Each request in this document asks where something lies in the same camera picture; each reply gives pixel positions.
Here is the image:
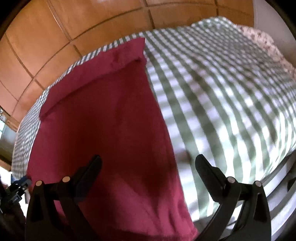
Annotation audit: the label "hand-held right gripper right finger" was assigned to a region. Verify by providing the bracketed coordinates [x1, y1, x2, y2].
[195, 154, 271, 241]

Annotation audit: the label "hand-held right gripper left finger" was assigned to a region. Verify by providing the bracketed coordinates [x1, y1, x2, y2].
[25, 155, 102, 241]

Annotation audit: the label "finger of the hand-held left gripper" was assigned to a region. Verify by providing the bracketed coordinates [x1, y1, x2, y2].
[16, 176, 32, 187]

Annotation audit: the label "dark red pants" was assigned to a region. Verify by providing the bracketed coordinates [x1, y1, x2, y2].
[26, 37, 199, 241]

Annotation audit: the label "wooden glazed door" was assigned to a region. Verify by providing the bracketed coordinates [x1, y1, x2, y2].
[0, 120, 18, 163]

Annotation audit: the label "green white checked bedsheet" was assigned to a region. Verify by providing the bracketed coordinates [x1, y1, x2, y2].
[11, 17, 296, 223]

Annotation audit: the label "floral bedding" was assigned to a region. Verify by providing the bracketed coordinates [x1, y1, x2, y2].
[236, 24, 296, 79]

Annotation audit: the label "wooden wardrobe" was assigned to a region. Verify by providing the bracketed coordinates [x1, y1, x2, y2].
[0, 0, 255, 132]

